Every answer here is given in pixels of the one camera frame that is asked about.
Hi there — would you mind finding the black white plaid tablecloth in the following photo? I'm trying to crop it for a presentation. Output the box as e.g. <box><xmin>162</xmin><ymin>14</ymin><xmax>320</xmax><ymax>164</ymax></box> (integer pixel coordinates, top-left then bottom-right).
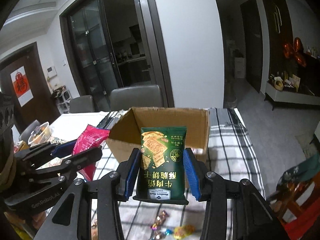
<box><xmin>49</xmin><ymin>108</ymin><xmax>265</xmax><ymax>239</ymax></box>

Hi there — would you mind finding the blue foil candy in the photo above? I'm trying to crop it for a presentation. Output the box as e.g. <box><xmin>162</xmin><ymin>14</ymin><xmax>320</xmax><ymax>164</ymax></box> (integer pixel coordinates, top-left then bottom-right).
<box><xmin>151</xmin><ymin>228</ymin><xmax>174</xmax><ymax>240</ymax></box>

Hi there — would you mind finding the purple foil candy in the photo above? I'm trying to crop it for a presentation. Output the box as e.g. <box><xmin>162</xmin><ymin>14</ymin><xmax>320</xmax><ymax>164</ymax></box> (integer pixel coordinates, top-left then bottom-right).
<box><xmin>150</xmin><ymin>210</ymin><xmax>169</xmax><ymax>231</ymax></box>

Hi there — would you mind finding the red gift bag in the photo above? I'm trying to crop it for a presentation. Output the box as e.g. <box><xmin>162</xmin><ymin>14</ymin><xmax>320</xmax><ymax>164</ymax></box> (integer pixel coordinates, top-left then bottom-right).
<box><xmin>267</xmin><ymin>153</ymin><xmax>319</xmax><ymax>239</ymax></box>

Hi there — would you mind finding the pink snack packet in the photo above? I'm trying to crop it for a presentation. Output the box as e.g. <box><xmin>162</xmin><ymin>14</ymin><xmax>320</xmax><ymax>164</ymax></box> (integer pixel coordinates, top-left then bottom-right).
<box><xmin>72</xmin><ymin>125</ymin><xmax>110</xmax><ymax>181</ymax></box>

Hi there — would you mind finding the grey chair left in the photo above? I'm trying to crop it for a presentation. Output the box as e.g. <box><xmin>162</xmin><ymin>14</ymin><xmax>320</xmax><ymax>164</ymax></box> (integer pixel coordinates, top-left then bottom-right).
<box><xmin>69</xmin><ymin>95</ymin><xmax>95</xmax><ymax>113</ymax></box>

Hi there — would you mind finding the white low tv cabinet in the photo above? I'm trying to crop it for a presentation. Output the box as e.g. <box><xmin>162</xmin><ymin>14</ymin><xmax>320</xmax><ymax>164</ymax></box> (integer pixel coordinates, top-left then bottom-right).
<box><xmin>264</xmin><ymin>83</ymin><xmax>319</xmax><ymax>110</ymax></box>

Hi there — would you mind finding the green cracker packet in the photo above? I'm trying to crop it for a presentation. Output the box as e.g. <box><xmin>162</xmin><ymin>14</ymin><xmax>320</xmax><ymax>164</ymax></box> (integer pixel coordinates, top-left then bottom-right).
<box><xmin>133</xmin><ymin>126</ymin><xmax>188</xmax><ymax>205</ymax></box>

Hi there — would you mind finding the dark glass sliding door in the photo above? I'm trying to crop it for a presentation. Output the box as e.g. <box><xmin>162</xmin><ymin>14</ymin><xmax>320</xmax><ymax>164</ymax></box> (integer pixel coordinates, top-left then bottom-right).
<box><xmin>60</xmin><ymin>0</ymin><xmax>174</xmax><ymax>111</ymax></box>

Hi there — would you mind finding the white shoe rack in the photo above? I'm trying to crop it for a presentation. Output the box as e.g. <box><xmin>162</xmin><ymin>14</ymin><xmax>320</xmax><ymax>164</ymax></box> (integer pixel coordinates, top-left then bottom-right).
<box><xmin>52</xmin><ymin>86</ymin><xmax>72</xmax><ymax>114</ymax></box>

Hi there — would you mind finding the brown cardboard box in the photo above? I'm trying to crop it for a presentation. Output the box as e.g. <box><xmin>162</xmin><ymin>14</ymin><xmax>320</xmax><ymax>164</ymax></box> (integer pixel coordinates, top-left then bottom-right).
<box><xmin>106</xmin><ymin>106</ymin><xmax>211</xmax><ymax>165</ymax></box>

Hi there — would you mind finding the yellow orange snack packet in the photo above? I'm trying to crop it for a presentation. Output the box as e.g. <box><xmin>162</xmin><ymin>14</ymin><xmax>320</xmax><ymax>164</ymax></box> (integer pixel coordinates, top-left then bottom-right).
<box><xmin>173</xmin><ymin>225</ymin><xmax>195</xmax><ymax>240</ymax></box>

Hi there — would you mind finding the red foil balloon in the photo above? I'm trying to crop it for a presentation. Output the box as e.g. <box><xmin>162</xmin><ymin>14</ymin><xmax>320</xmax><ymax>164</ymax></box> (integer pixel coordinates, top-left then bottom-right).
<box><xmin>283</xmin><ymin>37</ymin><xmax>306</xmax><ymax>67</ymax></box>

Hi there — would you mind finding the clear fruit bowl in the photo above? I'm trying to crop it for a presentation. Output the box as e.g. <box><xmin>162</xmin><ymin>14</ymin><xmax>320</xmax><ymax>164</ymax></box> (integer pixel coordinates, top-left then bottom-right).
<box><xmin>28</xmin><ymin>122</ymin><xmax>52</xmax><ymax>146</ymax></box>

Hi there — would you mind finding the wall intercom panel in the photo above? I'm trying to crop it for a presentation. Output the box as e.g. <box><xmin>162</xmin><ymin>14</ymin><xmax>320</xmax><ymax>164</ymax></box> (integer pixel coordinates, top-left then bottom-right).
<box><xmin>47</xmin><ymin>66</ymin><xmax>57</xmax><ymax>79</ymax></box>

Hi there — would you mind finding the grey chair near box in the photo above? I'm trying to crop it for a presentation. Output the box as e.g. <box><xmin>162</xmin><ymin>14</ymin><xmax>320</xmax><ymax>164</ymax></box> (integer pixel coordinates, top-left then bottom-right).
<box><xmin>110</xmin><ymin>85</ymin><xmax>164</xmax><ymax>111</ymax></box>

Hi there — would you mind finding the red fu door poster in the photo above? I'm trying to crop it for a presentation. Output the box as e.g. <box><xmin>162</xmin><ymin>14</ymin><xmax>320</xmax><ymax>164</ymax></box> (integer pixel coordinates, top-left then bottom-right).
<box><xmin>10</xmin><ymin>66</ymin><xmax>34</xmax><ymax>107</ymax></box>

